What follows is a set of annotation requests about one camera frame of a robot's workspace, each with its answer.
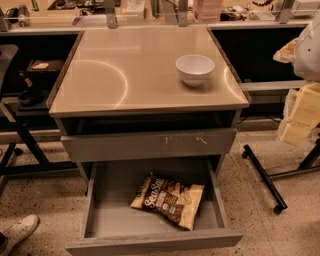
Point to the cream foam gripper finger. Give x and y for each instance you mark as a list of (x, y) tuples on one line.
[(301, 114)]

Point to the brown sea salt chip bag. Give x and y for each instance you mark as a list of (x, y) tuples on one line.
[(176, 201)]

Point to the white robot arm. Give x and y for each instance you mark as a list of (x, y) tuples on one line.
[(303, 52)]

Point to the top grey drawer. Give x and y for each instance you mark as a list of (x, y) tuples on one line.
[(147, 145)]

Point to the grey drawer cabinet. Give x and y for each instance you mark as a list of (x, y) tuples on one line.
[(125, 81)]

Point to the open middle drawer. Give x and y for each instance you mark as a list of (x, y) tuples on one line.
[(112, 228)]

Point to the white bowl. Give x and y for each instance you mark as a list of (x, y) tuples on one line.
[(194, 69)]

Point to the pink stacked container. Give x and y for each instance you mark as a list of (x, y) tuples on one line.
[(207, 11)]

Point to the black box with label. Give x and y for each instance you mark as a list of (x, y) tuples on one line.
[(45, 66)]

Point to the white sneaker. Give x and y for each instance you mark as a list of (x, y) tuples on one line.
[(18, 232)]

